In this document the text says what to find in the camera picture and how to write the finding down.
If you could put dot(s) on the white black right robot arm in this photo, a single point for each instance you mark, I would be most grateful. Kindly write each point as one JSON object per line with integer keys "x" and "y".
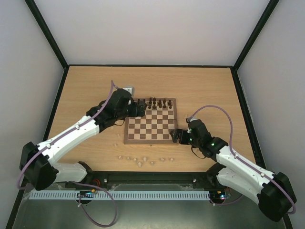
{"x": 272, "y": 192}

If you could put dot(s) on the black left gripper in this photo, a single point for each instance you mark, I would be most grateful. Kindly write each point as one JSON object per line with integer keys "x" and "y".
{"x": 142, "y": 109}

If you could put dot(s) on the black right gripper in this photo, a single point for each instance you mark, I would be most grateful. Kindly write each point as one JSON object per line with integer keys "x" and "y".
{"x": 180, "y": 136}

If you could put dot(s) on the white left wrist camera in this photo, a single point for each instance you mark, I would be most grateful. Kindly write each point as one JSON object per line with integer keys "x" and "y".
{"x": 130, "y": 89}

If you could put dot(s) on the right controller circuit board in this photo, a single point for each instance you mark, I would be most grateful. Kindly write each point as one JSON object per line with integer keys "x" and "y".
{"x": 223, "y": 194}

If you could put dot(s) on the wooden chess board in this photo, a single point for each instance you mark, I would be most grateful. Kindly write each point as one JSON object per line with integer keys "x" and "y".
{"x": 155, "y": 126}

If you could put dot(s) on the controller circuit board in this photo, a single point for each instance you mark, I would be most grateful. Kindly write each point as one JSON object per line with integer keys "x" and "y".
{"x": 223, "y": 194}
{"x": 87, "y": 193}

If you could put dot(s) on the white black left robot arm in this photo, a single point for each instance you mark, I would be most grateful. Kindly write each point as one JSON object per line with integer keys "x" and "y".
{"x": 40, "y": 163}

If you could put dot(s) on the left controller circuit board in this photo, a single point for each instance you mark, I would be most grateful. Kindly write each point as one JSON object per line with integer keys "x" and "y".
{"x": 87, "y": 193}

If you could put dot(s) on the white slotted cable duct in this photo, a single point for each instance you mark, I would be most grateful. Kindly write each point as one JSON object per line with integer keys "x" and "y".
{"x": 122, "y": 195}

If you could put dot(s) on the black front mounting rail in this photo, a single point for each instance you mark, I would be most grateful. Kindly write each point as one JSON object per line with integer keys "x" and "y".
{"x": 203, "y": 180}

